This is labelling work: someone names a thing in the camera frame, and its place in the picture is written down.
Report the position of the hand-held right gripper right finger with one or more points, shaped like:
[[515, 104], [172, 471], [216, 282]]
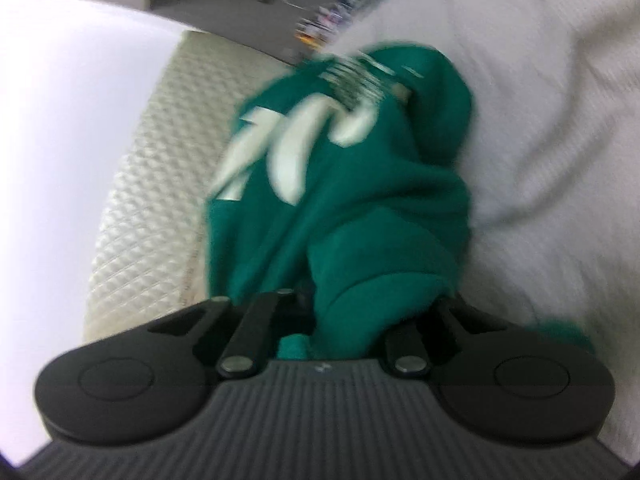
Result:
[[407, 345]]

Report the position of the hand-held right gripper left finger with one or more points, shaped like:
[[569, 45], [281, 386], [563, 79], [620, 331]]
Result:
[[255, 325]]

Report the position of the green hoodie with white print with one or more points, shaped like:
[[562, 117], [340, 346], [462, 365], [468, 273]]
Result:
[[375, 210]]

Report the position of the cream quilted headboard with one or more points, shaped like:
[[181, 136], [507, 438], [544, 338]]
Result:
[[160, 185]]

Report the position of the grey duvet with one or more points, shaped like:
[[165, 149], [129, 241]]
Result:
[[550, 110]]

